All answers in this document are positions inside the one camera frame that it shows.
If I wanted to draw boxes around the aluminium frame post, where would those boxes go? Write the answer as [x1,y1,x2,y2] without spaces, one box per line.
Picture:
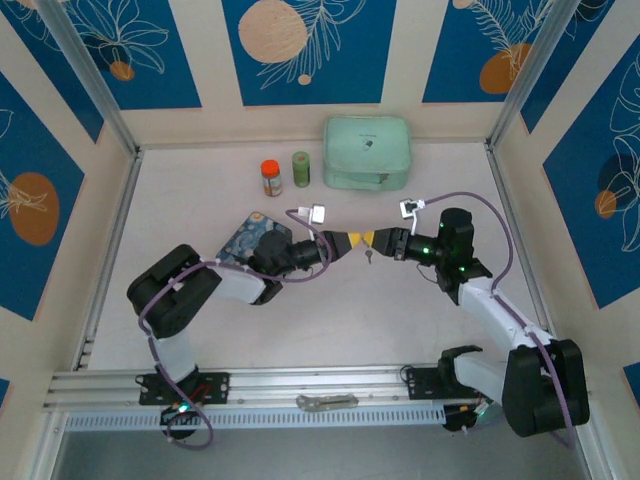
[34,0,140,157]
[486,0,586,152]

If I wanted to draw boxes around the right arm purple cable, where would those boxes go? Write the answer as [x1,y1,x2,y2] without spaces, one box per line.
[422,191,576,449]

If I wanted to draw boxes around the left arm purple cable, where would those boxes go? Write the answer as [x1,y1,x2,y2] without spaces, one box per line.
[138,207,335,450]

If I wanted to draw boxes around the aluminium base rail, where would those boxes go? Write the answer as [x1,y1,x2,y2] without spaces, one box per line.
[41,363,506,412]

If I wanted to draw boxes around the blue patterned square pad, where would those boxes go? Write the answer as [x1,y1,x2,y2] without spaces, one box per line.
[215,210,295,266]

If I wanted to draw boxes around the aluminium side rail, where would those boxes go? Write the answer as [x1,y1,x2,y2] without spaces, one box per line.
[485,142,557,337]
[72,147,145,372]

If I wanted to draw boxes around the green cylindrical container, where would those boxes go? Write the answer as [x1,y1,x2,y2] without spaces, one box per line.
[291,150,312,189]

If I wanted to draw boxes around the silver metal bracket piece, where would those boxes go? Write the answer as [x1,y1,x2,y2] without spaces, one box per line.
[295,393,360,412]

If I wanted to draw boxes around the orange lid jar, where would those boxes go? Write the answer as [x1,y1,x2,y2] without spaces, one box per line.
[260,159,284,198]

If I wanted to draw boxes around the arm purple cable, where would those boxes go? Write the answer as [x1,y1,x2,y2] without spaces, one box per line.
[422,191,576,449]
[138,207,335,450]

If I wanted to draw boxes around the grey slotted cable duct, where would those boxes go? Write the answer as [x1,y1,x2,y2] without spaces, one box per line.
[63,405,447,433]

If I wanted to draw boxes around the mint green zipper pouch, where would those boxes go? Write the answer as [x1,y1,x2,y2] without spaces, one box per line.
[321,115,413,192]

